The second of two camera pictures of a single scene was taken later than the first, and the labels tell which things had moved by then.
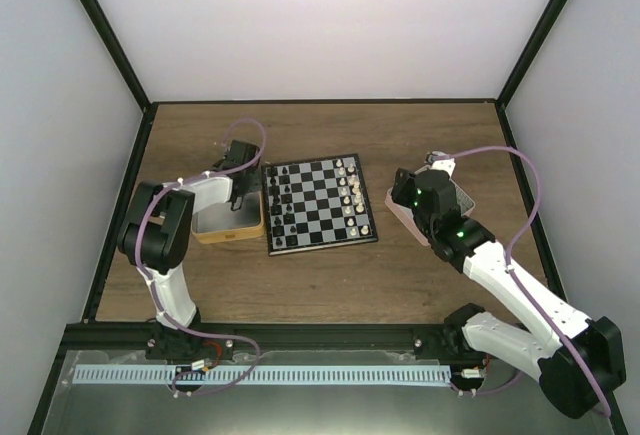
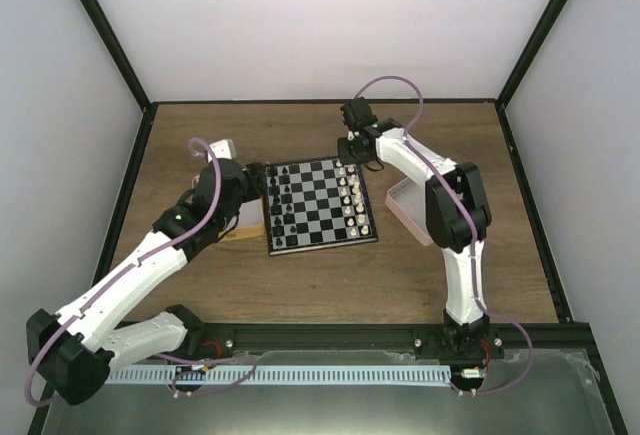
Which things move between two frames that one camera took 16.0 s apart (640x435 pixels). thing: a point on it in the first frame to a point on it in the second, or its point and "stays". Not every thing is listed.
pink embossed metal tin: [464, 200] stays
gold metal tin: [221, 224] stays
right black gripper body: [402, 197] to [352, 156]
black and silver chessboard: [317, 204] stays
